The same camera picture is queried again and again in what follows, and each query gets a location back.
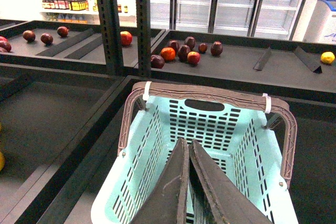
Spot orange fruit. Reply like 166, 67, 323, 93
160, 47, 176, 62

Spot white chest freezer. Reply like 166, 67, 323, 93
303, 0, 335, 45

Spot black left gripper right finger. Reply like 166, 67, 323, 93
189, 140, 271, 223

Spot brown basket handle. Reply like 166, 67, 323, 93
118, 81, 297, 188

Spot dark sauce bottles row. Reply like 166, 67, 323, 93
41, 0, 89, 11

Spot dark red fruit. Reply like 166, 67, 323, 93
211, 41, 223, 57
151, 55, 165, 69

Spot dark red fruit front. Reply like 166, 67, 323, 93
151, 55, 165, 69

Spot light teal plastic basket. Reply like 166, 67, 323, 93
91, 96, 298, 223

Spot dark plum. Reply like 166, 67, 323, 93
57, 26, 69, 38
40, 33, 54, 46

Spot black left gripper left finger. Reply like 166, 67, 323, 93
131, 138, 190, 223

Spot glass door refrigerator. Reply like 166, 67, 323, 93
150, 0, 305, 40

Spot black metal shelf post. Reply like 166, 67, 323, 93
97, 0, 123, 76

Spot dark red fruit right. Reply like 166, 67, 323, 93
211, 41, 223, 57

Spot yellow fruit at edge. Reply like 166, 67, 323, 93
0, 152, 6, 171

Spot white zip tie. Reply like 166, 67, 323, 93
262, 93, 272, 114
141, 81, 151, 110

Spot yellow lemon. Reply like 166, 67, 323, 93
320, 51, 335, 65

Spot red yellow apple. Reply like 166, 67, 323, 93
187, 51, 201, 65

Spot red apple behind post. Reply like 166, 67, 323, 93
120, 31, 133, 47

